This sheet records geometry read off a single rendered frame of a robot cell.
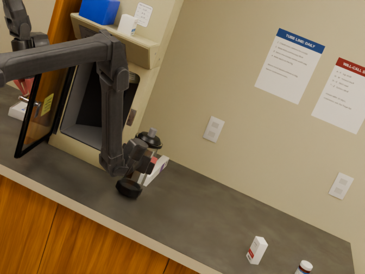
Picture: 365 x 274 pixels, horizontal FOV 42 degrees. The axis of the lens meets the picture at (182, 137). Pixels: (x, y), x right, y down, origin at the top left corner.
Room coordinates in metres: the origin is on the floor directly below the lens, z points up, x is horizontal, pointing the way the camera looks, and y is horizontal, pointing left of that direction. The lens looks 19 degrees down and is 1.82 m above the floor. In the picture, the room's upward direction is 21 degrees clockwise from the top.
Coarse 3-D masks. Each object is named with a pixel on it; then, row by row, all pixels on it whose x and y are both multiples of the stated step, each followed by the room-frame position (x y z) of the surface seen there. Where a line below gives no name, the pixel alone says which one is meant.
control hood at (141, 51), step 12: (72, 24) 1.72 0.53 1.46; (84, 24) 1.69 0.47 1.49; (96, 24) 1.66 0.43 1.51; (120, 36) 1.65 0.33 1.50; (132, 36) 1.68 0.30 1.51; (132, 48) 1.67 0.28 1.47; (144, 48) 1.64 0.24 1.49; (156, 48) 1.72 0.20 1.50; (132, 60) 1.72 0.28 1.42; (144, 60) 1.69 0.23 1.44
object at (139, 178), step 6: (150, 144) 1.60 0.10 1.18; (162, 144) 1.66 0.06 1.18; (150, 150) 1.61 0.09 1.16; (156, 150) 1.63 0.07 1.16; (150, 156) 1.61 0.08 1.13; (132, 174) 1.59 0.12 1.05; (138, 174) 1.60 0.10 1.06; (144, 174) 1.61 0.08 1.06; (120, 180) 1.61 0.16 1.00; (126, 180) 1.59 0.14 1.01; (132, 180) 1.59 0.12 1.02; (138, 180) 1.60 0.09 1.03; (144, 180) 1.63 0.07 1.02; (126, 186) 1.59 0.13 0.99; (132, 186) 1.59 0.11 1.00; (138, 186) 1.60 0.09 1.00
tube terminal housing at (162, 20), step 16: (128, 0) 1.77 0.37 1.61; (144, 0) 1.76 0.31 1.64; (160, 0) 1.75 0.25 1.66; (176, 0) 1.75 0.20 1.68; (160, 16) 1.75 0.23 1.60; (176, 16) 1.83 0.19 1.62; (144, 32) 1.76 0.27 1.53; (160, 32) 1.75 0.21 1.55; (160, 48) 1.77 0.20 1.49; (128, 64) 1.76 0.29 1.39; (160, 64) 1.84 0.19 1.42; (144, 80) 1.75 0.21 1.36; (144, 96) 1.78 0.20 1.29; (128, 128) 1.75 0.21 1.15; (64, 144) 1.78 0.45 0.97; (80, 144) 1.77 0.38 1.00; (96, 160) 1.76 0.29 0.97
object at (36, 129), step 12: (48, 72) 1.56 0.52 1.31; (60, 72) 1.68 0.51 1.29; (48, 84) 1.59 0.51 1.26; (60, 84) 1.72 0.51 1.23; (36, 96) 1.52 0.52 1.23; (48, 96) 1.63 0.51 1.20; (60, 96) 1.75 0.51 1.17; (48, 108) 1.66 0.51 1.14; (24, 120) 1.47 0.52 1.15; (36, 120) 1.57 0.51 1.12; (48, 120) 1.70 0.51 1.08; (36, 132) 1.60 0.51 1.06; (48, 132) 1.73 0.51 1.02; (24, 144) 1.52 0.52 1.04
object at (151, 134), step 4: (152, 128) 1.65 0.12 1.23; (144, 132) 1.66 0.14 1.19; (148, 132) 1.65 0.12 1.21; (152, 132) 1.64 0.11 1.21; (140, 136) 1.62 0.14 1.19; (144, 136) 1.62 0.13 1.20; (148, 136) 1.63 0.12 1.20; (152, 136) 1.64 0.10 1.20; (156, 136) 1.67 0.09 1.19; (144, 140) 1.61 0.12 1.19; (148, 140) 1.61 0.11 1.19; (152, 140) 1.61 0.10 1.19; (156, 140) 1.63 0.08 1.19; (156, 144) 1.62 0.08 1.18; (160, 144) 1.64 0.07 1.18
